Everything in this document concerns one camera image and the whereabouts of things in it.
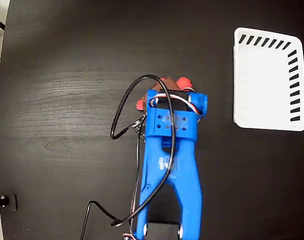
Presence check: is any black camera cable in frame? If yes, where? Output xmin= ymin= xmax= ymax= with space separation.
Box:
xmin=80 ymin=74 xmax=177 ymax=240

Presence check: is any bare camera circuit board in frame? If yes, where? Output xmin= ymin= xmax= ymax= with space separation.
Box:
xmin=131 ymin=113 xmax=148 ymax=143

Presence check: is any white plastic tray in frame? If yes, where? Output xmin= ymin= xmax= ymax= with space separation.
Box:
xmin=232 ymin=27 xmax=304 ymax=132

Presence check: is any white red servo wire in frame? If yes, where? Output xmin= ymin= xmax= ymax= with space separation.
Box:
xmin=148 ymin=92 xmax=202 ymax=123

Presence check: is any black table clamp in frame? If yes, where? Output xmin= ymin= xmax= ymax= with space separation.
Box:
xmin=0 ymin=193 xmax=18 ymax=220

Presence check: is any red turtle toy gold shell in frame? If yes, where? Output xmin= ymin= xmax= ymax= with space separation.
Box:
xmin=135 ymin=76 xmax=194 ymax=111

